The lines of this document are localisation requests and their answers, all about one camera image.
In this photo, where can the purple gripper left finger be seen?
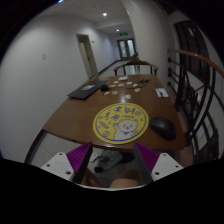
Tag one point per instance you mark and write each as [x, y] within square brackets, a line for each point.
[79, 159]

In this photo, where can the wooden chair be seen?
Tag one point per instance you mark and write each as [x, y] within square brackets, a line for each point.
[136, 63]

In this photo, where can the yellow round cat mousepad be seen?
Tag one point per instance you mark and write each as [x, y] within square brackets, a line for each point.
[121, 123]

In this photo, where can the black laptop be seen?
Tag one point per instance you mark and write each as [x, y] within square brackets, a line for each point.
[86, 90]

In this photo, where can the white side door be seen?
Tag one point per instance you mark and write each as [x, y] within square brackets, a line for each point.
[87, 55]

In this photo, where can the green exit sign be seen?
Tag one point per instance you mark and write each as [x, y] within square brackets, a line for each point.
[123, 34]

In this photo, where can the black computer mouse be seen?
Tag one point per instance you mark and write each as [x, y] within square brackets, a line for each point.
[163, 127]

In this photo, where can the white card on table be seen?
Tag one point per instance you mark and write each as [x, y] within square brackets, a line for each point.
[123, 79]

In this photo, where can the small black box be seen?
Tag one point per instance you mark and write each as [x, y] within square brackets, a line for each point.
[104, 88]

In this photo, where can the white notepad with pen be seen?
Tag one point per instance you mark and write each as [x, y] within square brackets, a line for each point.
[161, 92]

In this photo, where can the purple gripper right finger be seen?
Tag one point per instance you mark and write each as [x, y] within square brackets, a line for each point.
[146, 160]

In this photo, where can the double glass door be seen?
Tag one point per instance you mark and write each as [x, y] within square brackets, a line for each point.
[126, 48]

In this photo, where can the wooden stair handrail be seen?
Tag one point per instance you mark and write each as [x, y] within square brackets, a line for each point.
[200, 57]

